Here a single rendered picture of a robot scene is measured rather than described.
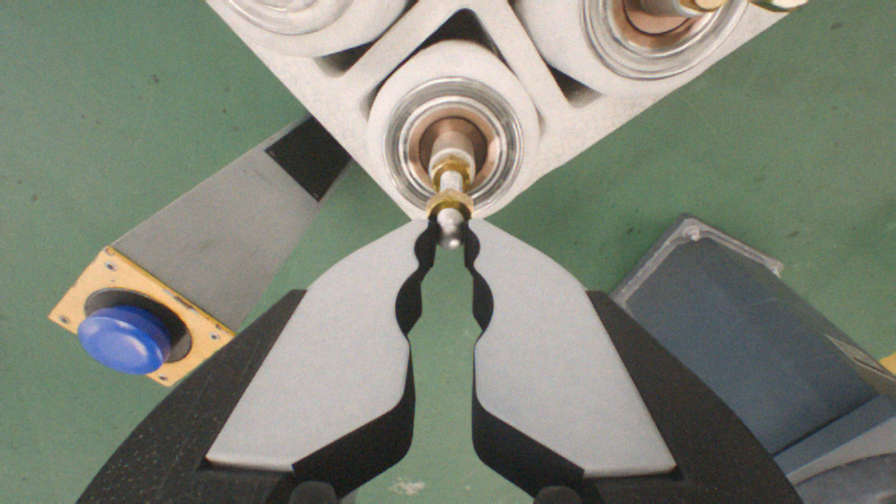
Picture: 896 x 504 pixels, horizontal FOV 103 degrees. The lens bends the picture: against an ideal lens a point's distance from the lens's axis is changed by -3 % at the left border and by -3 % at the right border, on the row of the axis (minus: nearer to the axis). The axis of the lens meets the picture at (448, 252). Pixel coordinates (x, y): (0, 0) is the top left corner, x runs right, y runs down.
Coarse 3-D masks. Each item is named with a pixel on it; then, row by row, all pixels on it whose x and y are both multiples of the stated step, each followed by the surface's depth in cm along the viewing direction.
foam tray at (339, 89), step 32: (448, 0) 22; (480, 0) 22; (416, 32) 23; (448, 32) 32; (480, 32) 32; (512, 32) 23; (288, 64) 24; (320, 64) 25; (352, 64) 31; (384, 64) 24; (512, 64) 24; (544, 64) 24; (320, 96) 25; (352, 96) 25; (544, 96) 25; (576, 96) 28; (608, 96) 25; (352, 128) 26; (544, 128) 27; (576, 128) 26; (608, 128) 26; (544, 160) 28
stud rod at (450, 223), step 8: (448, 176) 16; (456, 176) 16; (440, 184) 16; (448, 184) 15; (456, 184) 15; (448, 208) 13; (440, 216) 13; (448, 216) 13; (456, 216) 13; (440, 224) 12; (448, 224) 12; (456, 224) 12; (440, 232) 12; (448, 232) 12; (456, 232) 12; (440, 240) 12; (448, 240) 12; (456, 240) 12; (448, 248) 12; (456, 248) 12
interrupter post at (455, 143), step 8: (440, 136) 19; (448, 136) 19; (456, 136) 19; (464, 136) 19; (440, 144) 18; (448, 144) 17; (456, 144) 17; (464, 144) 18; (432, 152) 18; (440, 152) 17; (448, 152) 17; (456, 152) 17; (464, 152) 17; (472, 152) 18; (432, 160) 17; (472, 160) 17; (472, 168) 17; (472, 176) 18
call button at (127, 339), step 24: (96, 312) 17; (120, 312) 17; (144, 312) 18; (96, 336) 17; (120, 336) 17; (144, 336) 17; (168, 336) 19; (96, 360) 18; (120, 360) 18; (144, 360) 18
